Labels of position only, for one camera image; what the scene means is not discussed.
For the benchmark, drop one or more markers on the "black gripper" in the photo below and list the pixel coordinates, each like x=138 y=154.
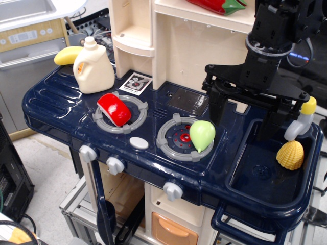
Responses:
x=254 y=82

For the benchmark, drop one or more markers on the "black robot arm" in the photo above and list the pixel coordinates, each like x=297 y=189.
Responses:
x=278 y=27

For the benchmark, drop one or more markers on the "navy toy sink basin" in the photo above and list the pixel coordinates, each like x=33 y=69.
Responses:
x=256 y=174

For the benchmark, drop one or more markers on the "cream toy detergent bottle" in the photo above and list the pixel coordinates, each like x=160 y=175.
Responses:
x=92 y=68

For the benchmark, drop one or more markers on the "green toy pear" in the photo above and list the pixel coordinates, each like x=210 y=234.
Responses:
x=202 y=134

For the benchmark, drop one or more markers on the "grey toy faucet yellow cap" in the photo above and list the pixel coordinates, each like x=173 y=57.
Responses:
x=302 y=124

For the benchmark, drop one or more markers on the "yellow toy corn piece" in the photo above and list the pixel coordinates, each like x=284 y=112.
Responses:
x=291 y=155

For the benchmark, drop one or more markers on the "navy toy kitchen countertop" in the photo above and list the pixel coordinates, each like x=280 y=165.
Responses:
x=56 y=108

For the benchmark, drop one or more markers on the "cream toy kitchen shelf unit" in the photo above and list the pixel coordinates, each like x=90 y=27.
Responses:
x=175 y=40

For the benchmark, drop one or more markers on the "red toy chili pepper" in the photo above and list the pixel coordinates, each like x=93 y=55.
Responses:
x=222 y=7

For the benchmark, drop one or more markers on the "right grey stove knob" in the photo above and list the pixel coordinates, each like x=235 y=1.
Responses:
x=173 y=191

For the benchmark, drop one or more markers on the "grey stove knob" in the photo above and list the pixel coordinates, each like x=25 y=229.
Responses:
x=173 y=191
x=115 y=166
x=87 y=153

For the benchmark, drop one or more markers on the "black white sticker label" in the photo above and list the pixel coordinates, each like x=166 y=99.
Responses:
x=136 y=84

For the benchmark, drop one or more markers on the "grey oval button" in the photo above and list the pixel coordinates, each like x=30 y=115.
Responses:
x=138 y=143

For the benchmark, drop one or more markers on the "red toy sushi piece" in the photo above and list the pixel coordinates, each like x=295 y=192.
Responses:
x=114 y=108

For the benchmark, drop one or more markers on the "middle grey stove knob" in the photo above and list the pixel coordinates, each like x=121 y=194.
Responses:
x=115 y=166

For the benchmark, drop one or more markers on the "orange toy drawer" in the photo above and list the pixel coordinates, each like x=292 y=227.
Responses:
x=167 y=231

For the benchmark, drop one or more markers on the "left grey stove knob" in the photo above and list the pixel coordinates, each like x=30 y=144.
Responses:
x=87 y=153

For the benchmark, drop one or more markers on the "yellow toy banana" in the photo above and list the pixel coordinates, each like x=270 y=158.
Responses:
x=67 y=55

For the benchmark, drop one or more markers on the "wooden grey toy appliance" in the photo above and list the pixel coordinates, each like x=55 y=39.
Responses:
x=32 y=33

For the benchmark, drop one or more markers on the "black computer case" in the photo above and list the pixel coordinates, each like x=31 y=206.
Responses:
x=16 y=186

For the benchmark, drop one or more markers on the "navy towel bar handle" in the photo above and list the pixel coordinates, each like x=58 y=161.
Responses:
x=245 y=227

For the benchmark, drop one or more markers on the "navy oven door handle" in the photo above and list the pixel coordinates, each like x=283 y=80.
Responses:
x=103 y=215

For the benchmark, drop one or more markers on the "aluminium frame stand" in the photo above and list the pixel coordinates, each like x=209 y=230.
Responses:
x=79 y=214

